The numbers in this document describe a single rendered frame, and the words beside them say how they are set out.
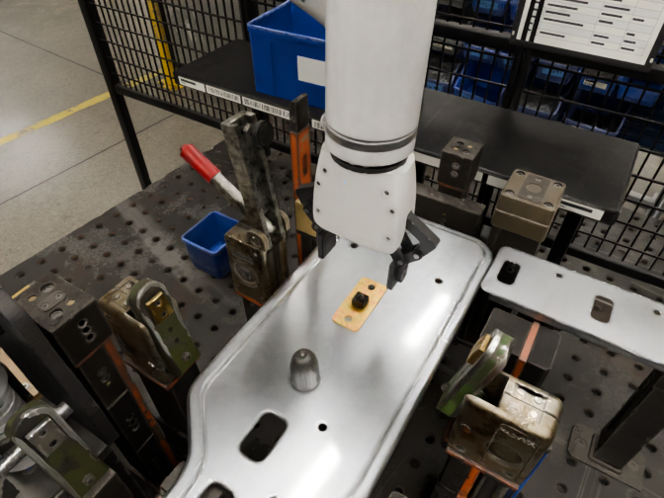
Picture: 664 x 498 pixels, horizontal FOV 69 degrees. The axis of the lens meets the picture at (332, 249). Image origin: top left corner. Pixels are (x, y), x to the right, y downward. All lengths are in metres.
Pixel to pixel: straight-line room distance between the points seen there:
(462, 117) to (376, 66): 0.59
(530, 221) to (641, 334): 0.20
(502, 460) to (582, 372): 0.46
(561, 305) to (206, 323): 0.65
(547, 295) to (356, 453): 0.33
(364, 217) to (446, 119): 0.50
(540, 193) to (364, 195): 0.35
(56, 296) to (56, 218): 2.07
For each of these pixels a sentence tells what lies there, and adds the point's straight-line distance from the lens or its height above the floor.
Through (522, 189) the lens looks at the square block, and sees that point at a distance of 0.75.
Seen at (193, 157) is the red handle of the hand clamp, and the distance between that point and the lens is 0.64.
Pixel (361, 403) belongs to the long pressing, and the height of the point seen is 1.00.
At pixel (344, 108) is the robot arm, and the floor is 1.29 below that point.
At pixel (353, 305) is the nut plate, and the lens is 0.62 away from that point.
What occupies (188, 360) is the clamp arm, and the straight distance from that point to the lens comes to 0.60.
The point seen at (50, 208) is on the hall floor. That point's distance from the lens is 2.69.
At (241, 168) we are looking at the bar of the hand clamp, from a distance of 0.57.
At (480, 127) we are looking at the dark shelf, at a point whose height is 1.03.
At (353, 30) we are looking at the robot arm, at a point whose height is 1.35.
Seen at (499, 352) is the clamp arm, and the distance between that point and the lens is 0.47.
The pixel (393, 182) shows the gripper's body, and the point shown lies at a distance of 0.44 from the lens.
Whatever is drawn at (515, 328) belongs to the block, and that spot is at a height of 0.98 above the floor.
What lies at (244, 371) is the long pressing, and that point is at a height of 1.00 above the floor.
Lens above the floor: 1.48
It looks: 44 degrees down
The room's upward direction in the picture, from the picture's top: straight up
